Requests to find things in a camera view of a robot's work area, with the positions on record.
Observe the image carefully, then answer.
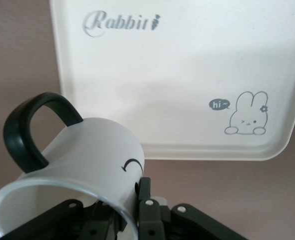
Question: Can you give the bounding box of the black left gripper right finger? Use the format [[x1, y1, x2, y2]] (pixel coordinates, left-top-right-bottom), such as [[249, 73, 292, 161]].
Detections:
[[136, 176, 255, 240]]

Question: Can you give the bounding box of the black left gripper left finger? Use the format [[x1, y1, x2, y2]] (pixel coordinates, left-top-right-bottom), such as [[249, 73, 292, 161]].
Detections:
[[2, 198, 125, 240]]

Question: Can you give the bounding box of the white smiley cup black handle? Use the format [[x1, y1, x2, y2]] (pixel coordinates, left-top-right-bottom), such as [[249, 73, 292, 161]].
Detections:
[[0, 91, 146, 240]]

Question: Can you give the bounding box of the cream rabbit print tray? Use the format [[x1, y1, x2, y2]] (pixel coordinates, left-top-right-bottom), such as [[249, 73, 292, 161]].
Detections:
[[48, 0, 295, 161]]

